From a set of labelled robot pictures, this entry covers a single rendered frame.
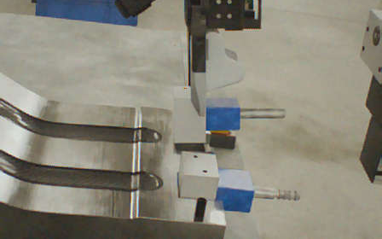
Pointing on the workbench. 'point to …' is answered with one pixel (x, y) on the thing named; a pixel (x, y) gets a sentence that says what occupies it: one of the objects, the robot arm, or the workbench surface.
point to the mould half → (102, 229)
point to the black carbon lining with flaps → (144, 180)
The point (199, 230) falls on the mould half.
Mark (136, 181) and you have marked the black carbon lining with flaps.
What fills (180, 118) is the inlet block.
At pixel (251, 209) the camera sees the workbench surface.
